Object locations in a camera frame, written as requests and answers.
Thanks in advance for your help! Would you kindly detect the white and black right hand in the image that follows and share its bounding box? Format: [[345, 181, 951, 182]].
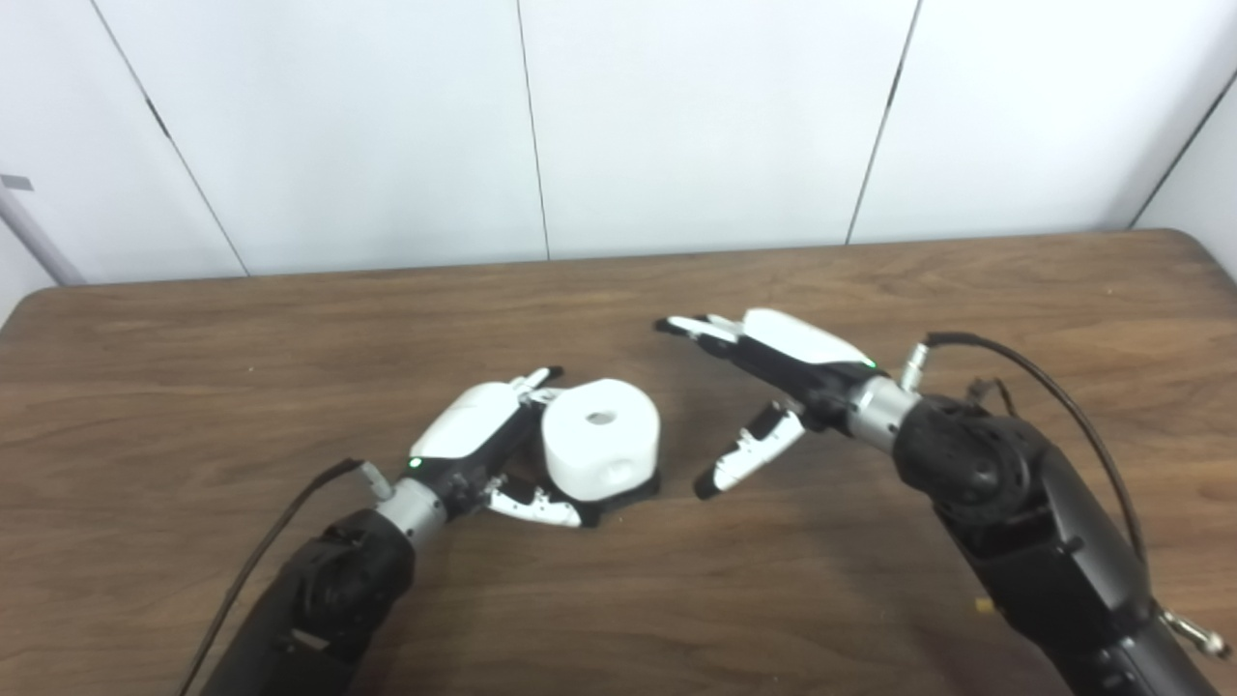
[[654, 308, 880, 501]]

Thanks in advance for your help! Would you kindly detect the white and black left hand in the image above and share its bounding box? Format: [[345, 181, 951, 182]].
[[404, 365, 586, 530]]

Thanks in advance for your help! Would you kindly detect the round white plastic piece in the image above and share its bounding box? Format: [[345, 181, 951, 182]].
[[542, 379, 662, 502]]

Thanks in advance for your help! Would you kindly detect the black plastic holder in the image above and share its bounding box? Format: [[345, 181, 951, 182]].
[[580, 474, 662, 528]]

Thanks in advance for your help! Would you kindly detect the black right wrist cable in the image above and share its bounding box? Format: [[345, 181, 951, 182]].
[[901, 332, 1230, 660]]

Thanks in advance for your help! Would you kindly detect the grey wall trim strip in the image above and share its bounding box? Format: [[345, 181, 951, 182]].
[[0, 184, 86, 286]]

